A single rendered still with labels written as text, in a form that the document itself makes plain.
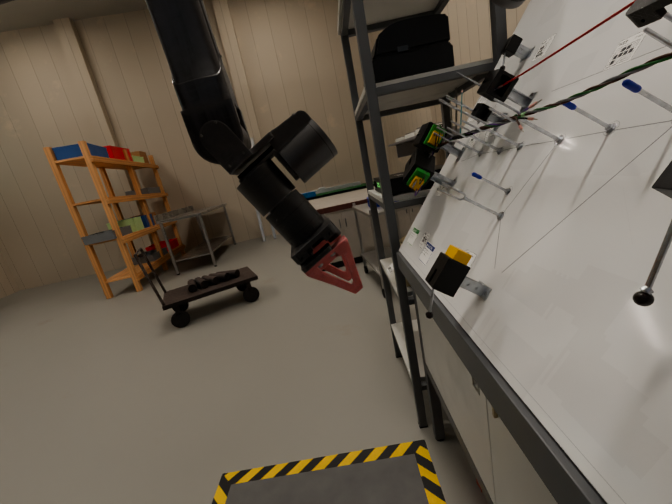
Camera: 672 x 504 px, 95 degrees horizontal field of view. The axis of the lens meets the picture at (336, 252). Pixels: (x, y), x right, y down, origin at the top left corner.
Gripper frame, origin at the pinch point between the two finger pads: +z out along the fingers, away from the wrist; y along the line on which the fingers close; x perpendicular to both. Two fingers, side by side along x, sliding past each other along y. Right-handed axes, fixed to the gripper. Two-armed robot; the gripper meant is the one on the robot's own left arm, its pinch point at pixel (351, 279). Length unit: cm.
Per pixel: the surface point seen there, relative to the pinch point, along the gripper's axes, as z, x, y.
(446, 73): -7, -66, 69
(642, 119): 8.5, -42.8, -3.6
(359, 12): -40, -55, 72
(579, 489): 23.5, -4.2, -21.1
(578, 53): 3, -61, 19
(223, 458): 58, 110, 85
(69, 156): -243, 212, 456
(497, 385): 24.6, -5.6, -6.0
